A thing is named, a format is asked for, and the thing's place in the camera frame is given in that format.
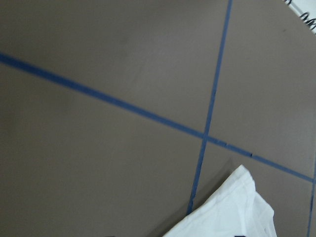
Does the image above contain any white long-sleeve printed shirt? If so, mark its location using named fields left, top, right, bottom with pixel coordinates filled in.
left=165, top=165, right=277, bottom=237

